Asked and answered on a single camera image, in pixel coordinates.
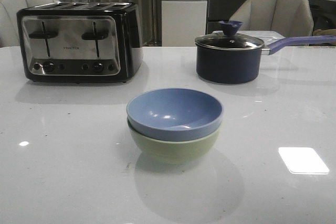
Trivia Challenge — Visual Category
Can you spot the blue plastic bowl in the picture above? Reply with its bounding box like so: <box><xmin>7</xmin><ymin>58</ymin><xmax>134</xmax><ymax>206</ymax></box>
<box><xmin>126</xmin><ymin>88</ymin><xmax>224</xmax><ymax>142</ymax></box>

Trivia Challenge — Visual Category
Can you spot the green plastic bowl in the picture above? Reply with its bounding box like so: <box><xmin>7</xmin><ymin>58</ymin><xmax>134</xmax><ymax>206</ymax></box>
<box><xmin>127</xmin><ymin>121</ymin><xmax>221</xmax><ymax>164</ymax></box>

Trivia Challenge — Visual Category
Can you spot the dark blue saucepan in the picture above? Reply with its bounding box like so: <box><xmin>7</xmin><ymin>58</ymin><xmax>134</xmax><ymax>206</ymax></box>
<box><xmin>196</xmin><ymin>35</ymin><xmax>335</xmax><ymax>84</ymax></box>

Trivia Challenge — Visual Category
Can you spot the glass lid with blue knob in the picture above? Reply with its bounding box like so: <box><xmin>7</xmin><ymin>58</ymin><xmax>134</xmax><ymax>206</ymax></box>
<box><xmin>195</xmin><ymin>20</ymin><xmax>265</xmax><ymax>50</ymax></box>

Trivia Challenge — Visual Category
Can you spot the white refrigerator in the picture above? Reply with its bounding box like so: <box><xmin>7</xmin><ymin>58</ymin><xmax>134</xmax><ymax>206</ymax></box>
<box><xmin>161</xmin><ymin>0</ymin><xmax>207</xmax><ymax>47</ymax></box>

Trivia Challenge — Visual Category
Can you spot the black and steel toaster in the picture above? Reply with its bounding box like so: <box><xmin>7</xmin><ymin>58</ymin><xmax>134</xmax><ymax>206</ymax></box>
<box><xmin>17</xmin><ymin>2</ymin><xmax>143</xmax><ymax>83</ymax></box>

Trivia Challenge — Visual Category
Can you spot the beige armchair right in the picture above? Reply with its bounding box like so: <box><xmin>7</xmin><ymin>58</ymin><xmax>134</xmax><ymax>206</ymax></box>
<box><xmin>230</xmin><ymin>0</ymin><xmax>313</xmax><ymax>37</ymax></box>

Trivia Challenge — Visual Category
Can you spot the beige armchair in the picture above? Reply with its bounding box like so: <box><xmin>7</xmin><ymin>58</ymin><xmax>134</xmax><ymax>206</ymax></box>
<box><xmin>230</xmin><ymin>0</ymin><xmax>313</xmax><ymax>37</ymax></box>
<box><xmin>1</xmin><ymin>0</ymin><xmax>59</xmax><ymax>47</ymax></box>

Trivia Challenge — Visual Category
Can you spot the beige armchair left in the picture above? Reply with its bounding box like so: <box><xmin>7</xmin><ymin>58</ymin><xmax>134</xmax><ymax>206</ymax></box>
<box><xmin>1</xmin><ymin>0</ymin><xmax>59</xmax><ymax>47</ymax></box>

